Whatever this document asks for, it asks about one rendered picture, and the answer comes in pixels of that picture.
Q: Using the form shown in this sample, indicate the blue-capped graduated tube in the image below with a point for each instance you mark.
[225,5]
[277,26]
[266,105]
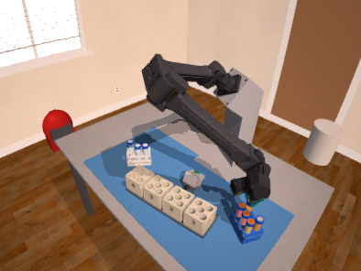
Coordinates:
[138,151]

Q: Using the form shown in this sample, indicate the blue tube rack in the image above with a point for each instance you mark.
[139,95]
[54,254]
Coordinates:
[249,237]

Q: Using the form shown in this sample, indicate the blue table mat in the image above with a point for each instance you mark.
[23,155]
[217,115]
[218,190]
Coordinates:
[220,249]

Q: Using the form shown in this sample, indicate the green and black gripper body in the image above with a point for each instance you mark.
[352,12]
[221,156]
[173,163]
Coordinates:
[253,198]

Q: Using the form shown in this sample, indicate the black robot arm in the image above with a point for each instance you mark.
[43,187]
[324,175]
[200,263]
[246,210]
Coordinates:
[245,156]

